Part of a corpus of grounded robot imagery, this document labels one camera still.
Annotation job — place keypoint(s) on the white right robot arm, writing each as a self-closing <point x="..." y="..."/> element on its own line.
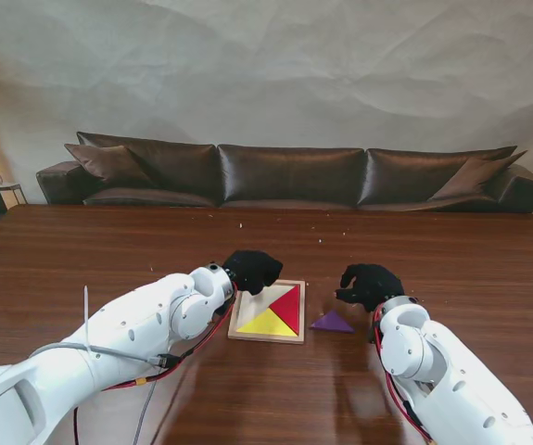
<point x="433" y="361"/>

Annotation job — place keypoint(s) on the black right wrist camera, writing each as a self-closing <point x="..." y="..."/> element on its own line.
<point x="372" y="336"/>

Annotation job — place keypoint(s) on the dark brown leather sofa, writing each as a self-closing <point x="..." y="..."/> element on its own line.
<point x="289" y="176"/>

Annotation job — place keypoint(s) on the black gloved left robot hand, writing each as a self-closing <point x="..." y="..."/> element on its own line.
<point x="252" y="271"/>

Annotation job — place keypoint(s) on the purple tangram triangle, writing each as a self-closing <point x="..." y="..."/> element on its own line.
<point x="332" y="323"/>

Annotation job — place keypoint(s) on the square wooden tangram tray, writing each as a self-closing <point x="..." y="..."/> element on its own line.
<point x="252" y="306"/>

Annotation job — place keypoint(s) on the large red tangram triangle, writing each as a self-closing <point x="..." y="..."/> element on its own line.
<point x="289" y="306"/>

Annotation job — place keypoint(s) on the large yellow tangram triangle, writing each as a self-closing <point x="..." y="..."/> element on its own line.
<point x="266" y="324"/>

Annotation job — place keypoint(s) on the brown sofa cushion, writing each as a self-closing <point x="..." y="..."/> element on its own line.
<point x="474" y="178"/>
<point x="108" y="162"/>

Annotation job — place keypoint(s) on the small side table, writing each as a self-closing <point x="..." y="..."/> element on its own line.
<point x="11" y="186"/>

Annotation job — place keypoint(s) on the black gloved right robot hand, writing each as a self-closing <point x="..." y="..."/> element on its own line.
<point x="372" y="287"/>

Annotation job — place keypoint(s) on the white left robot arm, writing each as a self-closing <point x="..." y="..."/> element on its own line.
<point x="131" y="334"/>

